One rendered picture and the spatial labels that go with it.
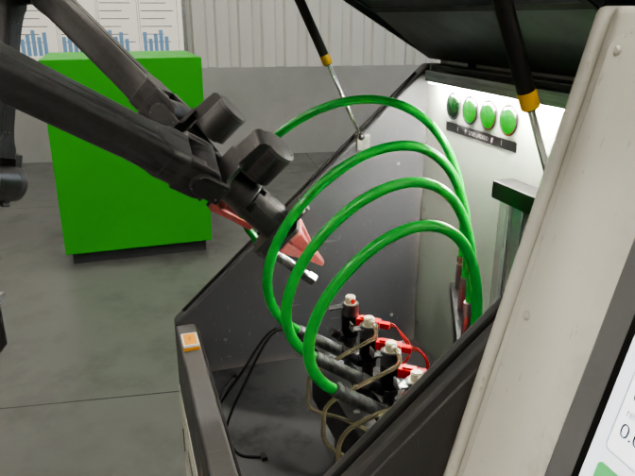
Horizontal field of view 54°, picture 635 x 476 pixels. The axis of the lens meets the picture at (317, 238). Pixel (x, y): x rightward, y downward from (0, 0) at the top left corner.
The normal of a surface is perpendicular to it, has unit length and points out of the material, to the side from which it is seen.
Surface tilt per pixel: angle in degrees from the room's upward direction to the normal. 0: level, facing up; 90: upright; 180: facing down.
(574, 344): 76
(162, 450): 0
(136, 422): 0
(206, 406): 0
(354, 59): 90
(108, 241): 90
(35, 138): 90
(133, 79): 66
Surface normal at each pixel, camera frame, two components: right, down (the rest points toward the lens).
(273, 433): 0.00, -0.94
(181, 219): 0.31, 0.32
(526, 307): -0.92, -0.13
